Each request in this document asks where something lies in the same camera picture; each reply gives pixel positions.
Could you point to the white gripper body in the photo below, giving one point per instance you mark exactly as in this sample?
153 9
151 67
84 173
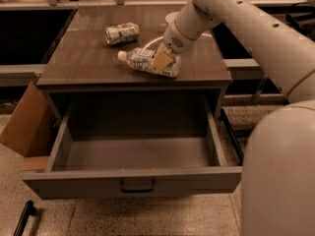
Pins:
173 40

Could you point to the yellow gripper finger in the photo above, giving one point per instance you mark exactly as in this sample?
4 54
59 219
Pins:
161 61

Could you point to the clear plastic water bottle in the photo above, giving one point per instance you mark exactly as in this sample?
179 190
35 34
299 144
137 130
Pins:
140 59

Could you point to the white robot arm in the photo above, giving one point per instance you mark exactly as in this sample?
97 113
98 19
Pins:
278 174

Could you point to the grey open top drawer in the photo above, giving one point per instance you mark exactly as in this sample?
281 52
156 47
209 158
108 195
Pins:
173 141

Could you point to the white bowl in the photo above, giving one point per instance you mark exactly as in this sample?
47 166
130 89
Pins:
170 17

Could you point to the crushed green soda can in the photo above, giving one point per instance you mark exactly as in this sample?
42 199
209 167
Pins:
122 33

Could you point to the brown cardboard box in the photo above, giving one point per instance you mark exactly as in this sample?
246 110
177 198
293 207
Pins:
30 131

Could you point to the black drawer slide rail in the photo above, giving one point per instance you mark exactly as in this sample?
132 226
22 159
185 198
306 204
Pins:
233 138

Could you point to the black drawer handle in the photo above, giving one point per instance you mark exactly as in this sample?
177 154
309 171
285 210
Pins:
137 187

